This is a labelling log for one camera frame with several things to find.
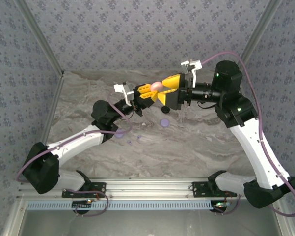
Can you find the pink round charging case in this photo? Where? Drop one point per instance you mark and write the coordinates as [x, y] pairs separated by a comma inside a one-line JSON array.
[[157, 86]]

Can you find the black round charging case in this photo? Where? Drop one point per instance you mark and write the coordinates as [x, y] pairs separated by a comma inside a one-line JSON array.
[[165, 109]]

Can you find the purple round charging case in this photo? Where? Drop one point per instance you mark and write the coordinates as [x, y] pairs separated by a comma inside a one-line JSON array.
[[119, 134], [165, 123]]

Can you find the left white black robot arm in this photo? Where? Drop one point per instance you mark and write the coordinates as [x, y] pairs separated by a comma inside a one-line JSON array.
[[73, 142]]

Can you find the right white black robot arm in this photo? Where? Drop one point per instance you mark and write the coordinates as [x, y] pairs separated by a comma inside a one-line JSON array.
[[255, 147]]

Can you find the small black circuit board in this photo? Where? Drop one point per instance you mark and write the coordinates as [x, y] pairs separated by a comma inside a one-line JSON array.
[[221, 205], [82, 204]]

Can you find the grey metal sheet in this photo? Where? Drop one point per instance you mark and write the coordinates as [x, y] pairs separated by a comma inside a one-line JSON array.
[[147, 223]]

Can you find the aluminium frame post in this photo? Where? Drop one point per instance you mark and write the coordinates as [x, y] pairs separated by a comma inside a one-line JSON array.
[[41, 37], [256, 37]]

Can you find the aluminium table side rail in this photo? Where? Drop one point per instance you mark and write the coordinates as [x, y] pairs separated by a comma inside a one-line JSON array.
[[47, 123]]

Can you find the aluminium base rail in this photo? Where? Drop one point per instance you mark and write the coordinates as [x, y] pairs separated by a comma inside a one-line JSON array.
[[147, 186]]

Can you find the aluminium frame leg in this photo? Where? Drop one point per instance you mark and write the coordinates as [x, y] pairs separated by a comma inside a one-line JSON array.
[[13, 221], [287, 226]]

